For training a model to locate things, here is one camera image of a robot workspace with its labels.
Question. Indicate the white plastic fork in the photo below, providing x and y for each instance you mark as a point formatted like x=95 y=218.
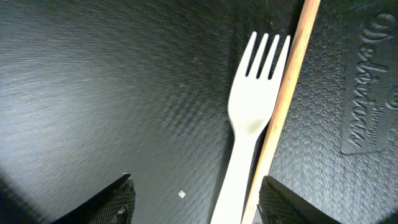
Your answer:
x=251 y=104

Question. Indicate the wooden chopstick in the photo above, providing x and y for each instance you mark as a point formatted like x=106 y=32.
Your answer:
x=287 y=88

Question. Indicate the round black serving tray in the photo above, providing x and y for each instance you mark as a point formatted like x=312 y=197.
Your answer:
x=94 y=89

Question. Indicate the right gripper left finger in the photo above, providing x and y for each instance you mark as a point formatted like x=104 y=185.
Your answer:
x=114 y=204

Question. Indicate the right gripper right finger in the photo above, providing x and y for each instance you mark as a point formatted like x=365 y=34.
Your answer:
x=280 y=205

